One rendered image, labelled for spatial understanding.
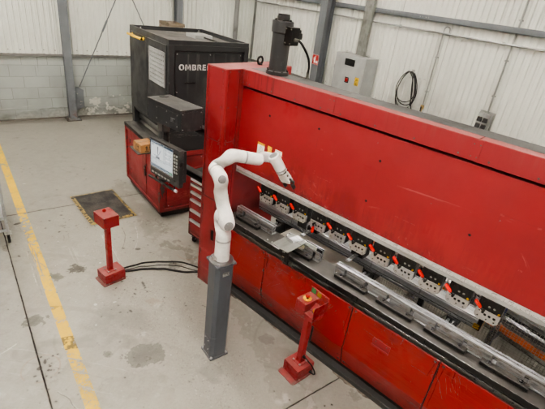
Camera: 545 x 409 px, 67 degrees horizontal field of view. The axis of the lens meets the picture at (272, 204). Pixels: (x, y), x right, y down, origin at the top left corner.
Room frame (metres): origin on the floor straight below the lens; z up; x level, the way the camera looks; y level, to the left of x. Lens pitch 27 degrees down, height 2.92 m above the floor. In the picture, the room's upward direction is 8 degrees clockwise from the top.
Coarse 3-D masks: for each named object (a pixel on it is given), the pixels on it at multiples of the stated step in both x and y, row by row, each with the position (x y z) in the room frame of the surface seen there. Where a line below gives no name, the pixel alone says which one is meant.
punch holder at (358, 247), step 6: (354, 234) 2.82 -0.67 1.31; (360, 234) 2.79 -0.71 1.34; (354, 240) 2.81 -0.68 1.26; (360, 240) 2.78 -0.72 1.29; (366, 240) 2.75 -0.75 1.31; (354, 246) 2.80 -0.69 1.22; (360, 246) 2.77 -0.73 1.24; (366, 246) 2.74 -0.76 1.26; (360, 252) 2.76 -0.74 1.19; (366, 252) 2.77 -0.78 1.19
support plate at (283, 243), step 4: (288, 236) 3.17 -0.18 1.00; (292, 236) 3.18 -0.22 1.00; (280, 240) 3.08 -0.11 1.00; (284, 240) 3.09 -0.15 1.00; (288, 240) 3.10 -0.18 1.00; (276, 244) 3.01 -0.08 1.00; (280, 244) 3.02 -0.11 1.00; (284, 244) 3.02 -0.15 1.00; (288, 244) 3.03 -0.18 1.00; (292, 244) 3.04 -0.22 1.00; (296, 244) 3.05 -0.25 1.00; (280, 248) 2.96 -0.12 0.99; (284, 248) 2.96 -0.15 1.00; (288, 248) 2.97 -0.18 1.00; (292, 248) 2.98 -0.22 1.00; (288, 252) 2.92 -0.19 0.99
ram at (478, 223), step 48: (240, 144) 3.67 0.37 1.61; (288, 144) 3.32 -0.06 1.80; (336, 144) 3.03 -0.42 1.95; (384, 144) 2.78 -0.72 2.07; (336, 192) 2.97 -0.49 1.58; (384, 192) 2.73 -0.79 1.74; (432, 192) 2.52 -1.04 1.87; (480, 192) 2.35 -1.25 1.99; (528, 192) 2.20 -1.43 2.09; (432, 240) 2.46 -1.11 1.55; (480, 240) 2.29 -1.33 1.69; (528, 240) 2.14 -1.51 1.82; (528, 288) 2.07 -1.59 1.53
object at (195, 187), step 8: (200, 168) 4.45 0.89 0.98; (192, 184) 4.32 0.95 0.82; (200, 184) 4.23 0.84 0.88; (192, 192) 4.32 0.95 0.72; (200, 192) 4.26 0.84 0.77; (192, 200) 4.31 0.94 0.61; (200, 200) 4.25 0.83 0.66; (192, 208) 4.34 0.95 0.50; (200, 208) 4.24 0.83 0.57; (192, 216) 4.34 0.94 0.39; (192, 224) 4.33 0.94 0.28; (192, 232) 4.33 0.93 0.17; (192, 240) 4.36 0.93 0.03
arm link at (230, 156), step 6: (228, 150) 2.67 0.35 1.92; (234, 150) 2.68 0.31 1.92; (240, 150) 2.71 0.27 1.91; (222, 156) 2.65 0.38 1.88; (228, 156) 2.64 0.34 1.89; (234, 156) 2.65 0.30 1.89; (240, 156) 2.67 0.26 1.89; (246, 156) 2.69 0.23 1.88; (216, 162) 2.69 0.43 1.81; (222, 162) 2.66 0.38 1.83; (228, 162) 2.65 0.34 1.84; (240, 162) 2.69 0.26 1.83; (210, 168) 2.66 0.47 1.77
